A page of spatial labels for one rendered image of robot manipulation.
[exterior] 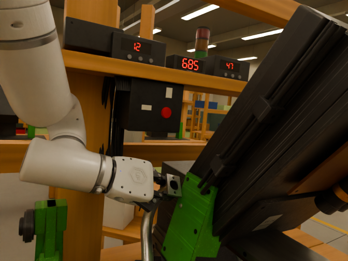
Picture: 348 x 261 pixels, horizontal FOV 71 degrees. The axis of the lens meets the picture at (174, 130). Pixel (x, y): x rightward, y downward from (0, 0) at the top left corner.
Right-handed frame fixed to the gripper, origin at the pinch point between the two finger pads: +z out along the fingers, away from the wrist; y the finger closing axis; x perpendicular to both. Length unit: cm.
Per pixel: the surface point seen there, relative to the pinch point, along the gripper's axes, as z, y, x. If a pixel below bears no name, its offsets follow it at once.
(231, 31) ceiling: 518, 867, 198
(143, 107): -7.5, 22.5, -2.4
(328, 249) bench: 89, -7, 9
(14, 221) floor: -14, 78, 272
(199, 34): 9, 57, -16
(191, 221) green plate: 3.2, -9.3, -4.4
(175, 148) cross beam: 18.7, 29.3, 17.9
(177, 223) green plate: 3.2, -8.1, 0.8
